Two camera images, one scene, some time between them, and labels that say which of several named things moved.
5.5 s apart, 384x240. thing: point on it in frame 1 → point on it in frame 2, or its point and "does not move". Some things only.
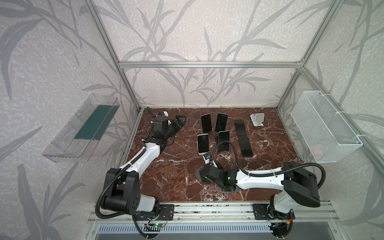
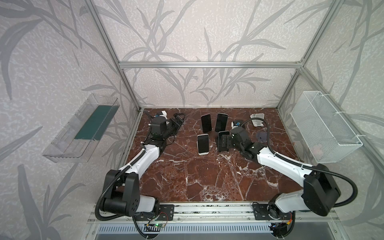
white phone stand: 257,119 does not move
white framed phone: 203,143 does not move
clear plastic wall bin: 76,141 does not move
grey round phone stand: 197,172 → 261,136
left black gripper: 173,125 does not move
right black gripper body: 205,175 → 226,141
